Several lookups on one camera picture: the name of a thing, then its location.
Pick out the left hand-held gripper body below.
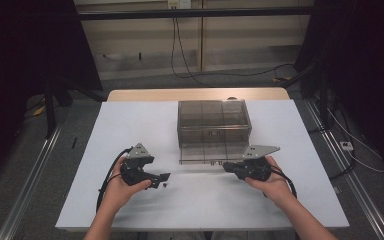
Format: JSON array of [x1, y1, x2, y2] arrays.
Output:
[[119, 143, 155, 187]]

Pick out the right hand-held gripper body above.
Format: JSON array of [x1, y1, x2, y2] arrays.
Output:
[[234, 144, 281, 183]]

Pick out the smoky transparent drawer cabinet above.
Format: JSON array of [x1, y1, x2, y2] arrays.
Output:
[[177, 99, 253, 149]]

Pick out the person's left hand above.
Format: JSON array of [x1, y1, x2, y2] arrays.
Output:
[[104, 156, 153, 215]]

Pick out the person's right hand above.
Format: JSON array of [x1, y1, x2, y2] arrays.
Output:
[[244, 155, 296, 211]]

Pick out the black metal stand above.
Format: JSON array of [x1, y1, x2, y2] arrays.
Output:
[[42, 75, 75, 140]]

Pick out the black horizontal metal bar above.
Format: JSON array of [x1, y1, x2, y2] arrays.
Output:
[[78, 6, 315, 22]]

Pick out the black curtain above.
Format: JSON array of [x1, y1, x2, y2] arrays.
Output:
[[0, 0, 103, 189], [294, 0, 384, 174]]

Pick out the left hand-held gripper black cable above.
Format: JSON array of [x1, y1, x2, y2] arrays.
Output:
[[95, 148, 134, 214]]

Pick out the hand-held gripper black cable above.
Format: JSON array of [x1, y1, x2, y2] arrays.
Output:
[[269, 168, 298, 200], [95, 148, 134, 214]]

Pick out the right hand-held gripper black cable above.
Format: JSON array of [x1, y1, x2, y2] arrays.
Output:
[[269, 168, 298, 200]]

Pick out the long black floor cable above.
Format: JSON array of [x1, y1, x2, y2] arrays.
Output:
[[170, 8, 296, 81]]

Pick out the metal floor rail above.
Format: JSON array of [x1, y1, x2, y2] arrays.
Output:
[[0, 124, 63, 240], [304, 99, 384, 240]]

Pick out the white cable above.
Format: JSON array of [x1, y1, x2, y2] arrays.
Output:
[[326, 106, 384, 174]]

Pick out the black hanging cable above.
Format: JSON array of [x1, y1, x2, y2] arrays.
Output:
[[174, 18, 214, 89]]

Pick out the white wall socket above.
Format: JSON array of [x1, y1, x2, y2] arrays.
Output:
[[167, 0, 192, 10]]

